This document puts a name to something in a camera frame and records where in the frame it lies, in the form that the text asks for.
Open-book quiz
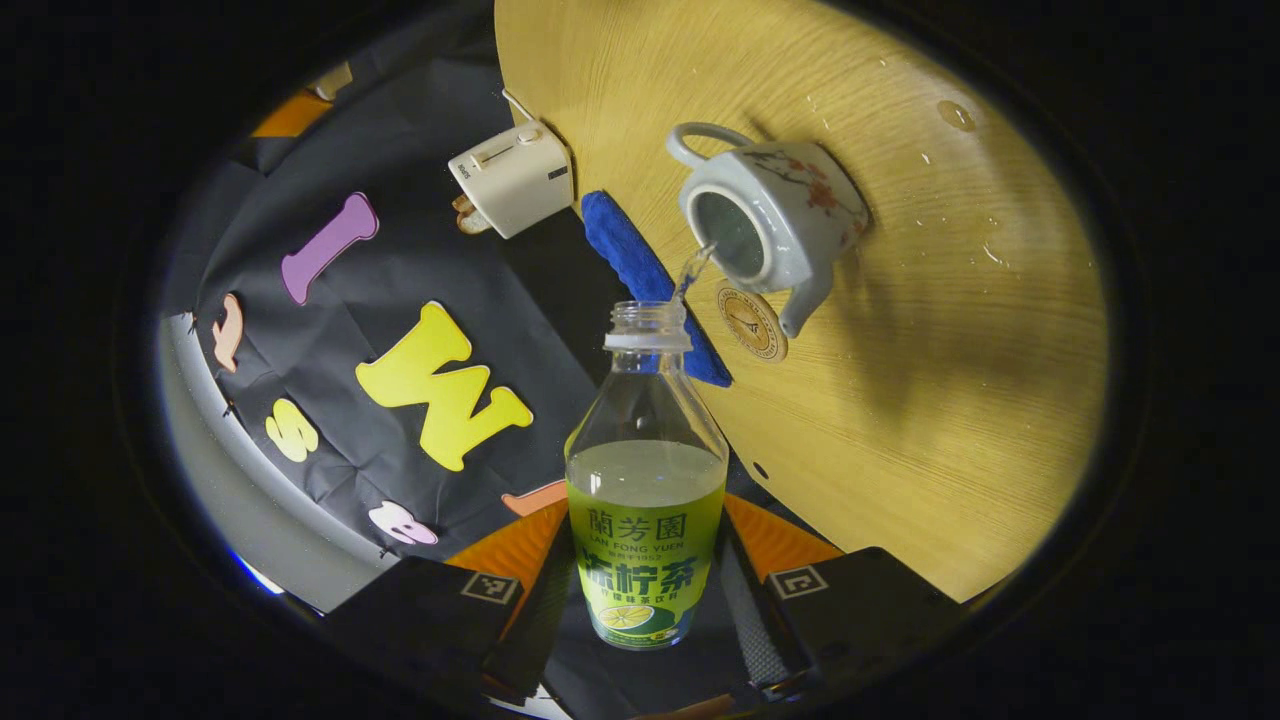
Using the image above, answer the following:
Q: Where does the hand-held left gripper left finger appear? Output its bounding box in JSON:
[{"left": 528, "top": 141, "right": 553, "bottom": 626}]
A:
[{"left": 322, "top": 498, "right": 577, "bottom": 703}]

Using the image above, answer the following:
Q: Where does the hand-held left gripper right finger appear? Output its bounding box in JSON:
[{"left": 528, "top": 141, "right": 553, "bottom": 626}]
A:
[{"left": 712, "top": 492, "right": 969, "bottom": 701}]

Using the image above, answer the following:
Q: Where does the white ceramic teacup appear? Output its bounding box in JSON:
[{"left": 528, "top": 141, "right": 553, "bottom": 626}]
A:
[{"left": 666, "top": 122, "right": 872, "bottom": 340}]

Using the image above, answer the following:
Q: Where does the white toaster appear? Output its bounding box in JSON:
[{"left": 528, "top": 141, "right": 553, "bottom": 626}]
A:
[{"left": 448, "top": 120, "right": 575, "bottom": 240}]

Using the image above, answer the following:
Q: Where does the black backdrop cloth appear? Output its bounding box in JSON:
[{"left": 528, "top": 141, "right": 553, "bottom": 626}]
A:
[{"left": 160, "top": 10, "right": 801, "bottom": 720}]

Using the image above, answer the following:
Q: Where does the round woven coaster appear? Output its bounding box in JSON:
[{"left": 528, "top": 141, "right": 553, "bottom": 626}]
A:
[{"left": 714, "top": 282, "right": 790, "bottom": 364}]

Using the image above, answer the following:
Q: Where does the green label water bottle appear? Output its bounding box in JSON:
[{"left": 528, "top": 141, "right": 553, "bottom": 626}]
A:
[{"left": 564, "top": 300, "right": 730, "bottom": 652}]

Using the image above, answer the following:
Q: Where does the blue towel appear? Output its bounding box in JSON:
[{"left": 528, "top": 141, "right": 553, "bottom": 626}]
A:
[{"left": 581, "top": 190, "right": 734, "bottom": 389}]

